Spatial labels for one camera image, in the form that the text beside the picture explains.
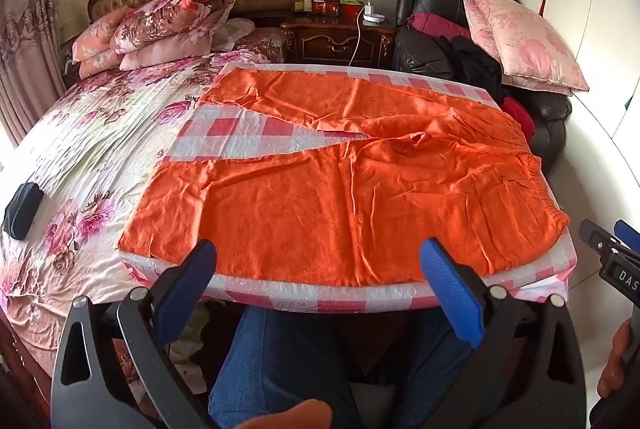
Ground large pink satin pillow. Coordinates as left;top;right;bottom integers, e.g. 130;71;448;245
462;0;591;97

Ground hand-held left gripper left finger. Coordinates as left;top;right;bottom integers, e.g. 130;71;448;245
50;239;218;429

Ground orange pants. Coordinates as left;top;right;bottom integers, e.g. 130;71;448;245
117;68;571;288

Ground red patterned pillow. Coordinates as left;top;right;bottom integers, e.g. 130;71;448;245
220;18;288;64

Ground person's leg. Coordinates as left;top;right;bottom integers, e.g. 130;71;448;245
207;306;361;429
375;309;501;429

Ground pink white checked tablecloth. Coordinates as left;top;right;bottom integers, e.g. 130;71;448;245
122;61;578;314

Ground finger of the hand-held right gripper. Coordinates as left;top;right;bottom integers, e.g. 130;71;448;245
579;219;626;262
614;219;640;255

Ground black clothes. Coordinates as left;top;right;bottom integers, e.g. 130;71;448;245
437;35;506;97

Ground person's right hand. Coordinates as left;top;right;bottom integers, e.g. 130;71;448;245
596;320;640;400

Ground orange blurred object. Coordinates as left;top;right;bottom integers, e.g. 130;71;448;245
235;399;333;429

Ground white wardrobe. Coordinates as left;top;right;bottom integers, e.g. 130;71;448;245
510;0;640;150

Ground maroon cloth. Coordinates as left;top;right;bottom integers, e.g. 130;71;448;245
407;12;471;40

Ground bed with floral sheet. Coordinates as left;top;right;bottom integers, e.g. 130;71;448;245
0;51;241;410

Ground pink floral pillow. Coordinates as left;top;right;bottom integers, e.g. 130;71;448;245
71;6;136;80

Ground black pouch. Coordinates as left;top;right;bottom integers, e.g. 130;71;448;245
2;182;43;241

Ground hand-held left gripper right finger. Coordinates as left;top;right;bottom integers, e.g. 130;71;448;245
419;237;587;429

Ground dark wooden nightstand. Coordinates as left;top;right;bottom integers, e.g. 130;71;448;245
280;16;397;70

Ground person's right leg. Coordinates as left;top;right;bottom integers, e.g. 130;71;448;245
375;309;501;429

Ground patterned curtain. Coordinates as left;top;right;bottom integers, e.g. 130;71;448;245
0;0;66;144

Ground white charging cable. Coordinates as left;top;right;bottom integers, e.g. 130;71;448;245
350;1;373;67

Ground red cushion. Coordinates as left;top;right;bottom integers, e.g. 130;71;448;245
500;96;536;142

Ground black leather armchair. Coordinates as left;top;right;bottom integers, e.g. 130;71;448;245
392;0;573;174

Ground person's left leg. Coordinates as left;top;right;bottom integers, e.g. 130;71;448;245
207;306;361;429

